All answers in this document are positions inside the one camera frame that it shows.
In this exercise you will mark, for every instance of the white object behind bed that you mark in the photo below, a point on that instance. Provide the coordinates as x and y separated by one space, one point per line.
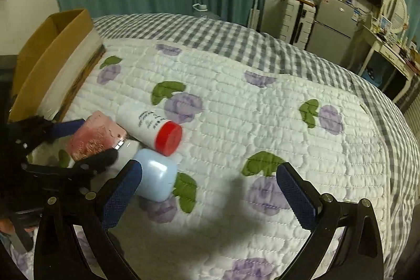
200 7

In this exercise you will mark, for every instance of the white suitcase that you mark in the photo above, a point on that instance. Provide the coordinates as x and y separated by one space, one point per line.
297 22

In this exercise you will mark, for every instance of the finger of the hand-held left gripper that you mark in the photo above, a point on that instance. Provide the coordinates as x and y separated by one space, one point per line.
98 160
67 128

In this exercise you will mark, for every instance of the white floral quilt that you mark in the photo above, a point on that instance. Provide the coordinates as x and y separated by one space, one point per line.
249 122

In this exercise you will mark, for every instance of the cardboard box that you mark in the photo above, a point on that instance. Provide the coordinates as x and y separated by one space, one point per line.
49 63

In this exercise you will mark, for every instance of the oval white-framed mirror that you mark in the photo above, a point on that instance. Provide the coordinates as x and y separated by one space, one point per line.
395 12

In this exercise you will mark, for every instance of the white bottle with red cap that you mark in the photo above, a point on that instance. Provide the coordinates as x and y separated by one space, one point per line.
147 125

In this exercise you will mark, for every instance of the light blue plastic jar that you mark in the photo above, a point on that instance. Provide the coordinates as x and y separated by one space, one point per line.
156 175

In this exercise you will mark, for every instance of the silver refrigerator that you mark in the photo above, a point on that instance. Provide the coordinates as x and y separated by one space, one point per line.
331 27

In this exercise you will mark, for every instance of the teal window curtain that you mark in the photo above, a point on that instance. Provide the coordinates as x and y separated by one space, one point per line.
408 1

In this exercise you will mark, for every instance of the white dressing table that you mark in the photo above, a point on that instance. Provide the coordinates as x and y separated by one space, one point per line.
390 58

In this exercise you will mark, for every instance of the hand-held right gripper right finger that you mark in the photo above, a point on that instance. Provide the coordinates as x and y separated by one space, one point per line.
297 198

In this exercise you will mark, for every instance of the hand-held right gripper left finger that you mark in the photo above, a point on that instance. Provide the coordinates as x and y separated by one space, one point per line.
122 193

